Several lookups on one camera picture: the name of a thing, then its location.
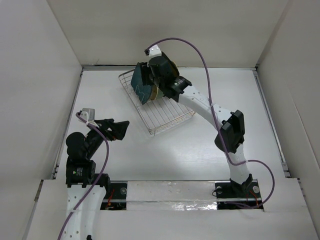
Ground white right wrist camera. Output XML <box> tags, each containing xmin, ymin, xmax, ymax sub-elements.
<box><xmin>144</xmin><ymin>44</ymin><xmax>162</xmax><ymax>59</ymax></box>

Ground wire dish rack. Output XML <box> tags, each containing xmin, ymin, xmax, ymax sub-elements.
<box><xmin>118</xmin><ymin>70</ymin><xmax>195</xmax><ymax>135</ymax></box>

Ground black and amber square plate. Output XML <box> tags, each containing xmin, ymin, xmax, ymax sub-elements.
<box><xmin>161</xmin><ymin>51</ymin><xmax>180</xmax><ymax>77</ymax></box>

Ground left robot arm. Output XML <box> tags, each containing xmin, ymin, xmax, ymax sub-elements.
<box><xmin>57</xmin><ymin>113</ymin><xmax>130</xmax><ymax>240</ymax></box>

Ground teal square plate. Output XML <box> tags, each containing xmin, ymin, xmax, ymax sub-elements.
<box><xmin>130</xmin><ymin>62</ymin><xmax>156</xmax><ymax>105</ymax></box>

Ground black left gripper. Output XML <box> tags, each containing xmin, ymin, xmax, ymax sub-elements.
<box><xmin>85</xmin><ymin>117</ymin><xmax>129</xmax><ymax>158</ymax></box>

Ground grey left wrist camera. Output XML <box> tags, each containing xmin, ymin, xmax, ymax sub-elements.
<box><xmin>76</xmin><ymin>108</ymin><xmax>96</xmax><ymax>123</ymax></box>

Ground light green flower plate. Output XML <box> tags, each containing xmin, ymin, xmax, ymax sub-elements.
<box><xmin>156</xmin><ymin>88</ymin><xmax>165</xmax><ymax>99</ymax></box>

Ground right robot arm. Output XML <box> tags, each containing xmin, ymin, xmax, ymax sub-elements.
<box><xmin>137</xmin><ymin>55</ymin><xmax>253</xmax><ymax>197</ymax></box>

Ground beige round leaf plate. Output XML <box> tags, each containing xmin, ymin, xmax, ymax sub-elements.
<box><xmin>149</xmin><ymin>91</ymin><xmax>158</xmax><ymax>101</ymax></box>

